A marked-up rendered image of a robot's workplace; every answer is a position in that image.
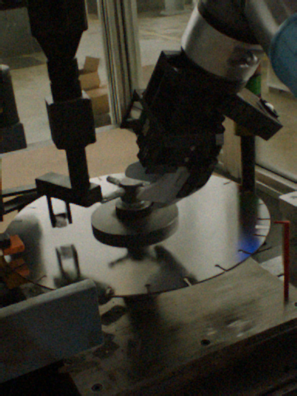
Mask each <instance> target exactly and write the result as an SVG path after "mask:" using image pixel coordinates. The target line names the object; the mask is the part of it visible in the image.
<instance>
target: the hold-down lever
mask: <svg viewBox="0 0 297 396"><path fill-rule="evenodd" d="M52 2H53V12H54V19H55V25H56V29H57V30H65V29H69V21H68V15H67V4H66V0H52Z"/></svg>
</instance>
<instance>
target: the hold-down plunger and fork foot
mask: <svg viewBox="0 0 297 396"><path fill-rule="evenodd" d="M65 153H66V158H67V168H68V174H70V175H69V176H66V175H63V174H59V173H56V172H48V173H46V174H44V175H42V176H38V177H36V178H35V182H36V191H37V193H38V194H40V195H44V196H46V205H47V210H48V214H49V221H50V222H51V224H52V227H53V228H54V227H56V221H55V216H54V211H53V202H52V198H55V200H61V201H63V204H64V209H65V214H66V218H67V222H68V223H69V224H73V219H72V213H71V207H70V204H71V203H72V204H74V205H77V206H81V207H85V208H89V207H91V206H93V205H94V204H96V203H99V202H101V201H102V200H103V195H102V189H101V184H98V183H92V182H91V181H90V173H89V167H87V156H86V150H85V148H84V149H81V150H77V151H65Z"/></svg>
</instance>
